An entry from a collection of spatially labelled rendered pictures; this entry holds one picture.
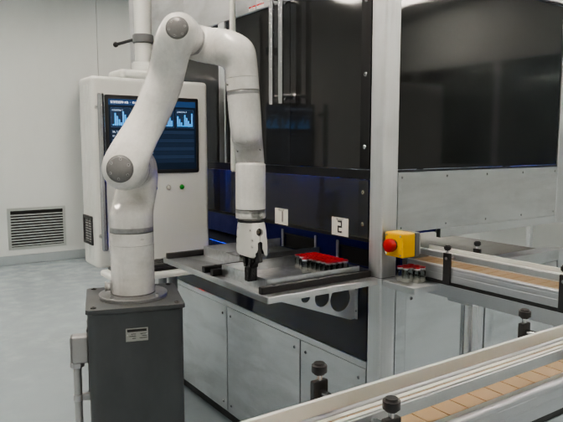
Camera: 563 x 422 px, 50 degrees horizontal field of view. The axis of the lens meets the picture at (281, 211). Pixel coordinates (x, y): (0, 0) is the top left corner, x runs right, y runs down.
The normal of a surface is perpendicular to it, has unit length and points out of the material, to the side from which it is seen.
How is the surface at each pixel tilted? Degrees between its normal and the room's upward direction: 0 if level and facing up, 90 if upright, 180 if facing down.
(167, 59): 124
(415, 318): 90
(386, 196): 90
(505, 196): 90
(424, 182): 90
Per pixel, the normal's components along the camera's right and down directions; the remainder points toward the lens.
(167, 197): 0.57, 0.09
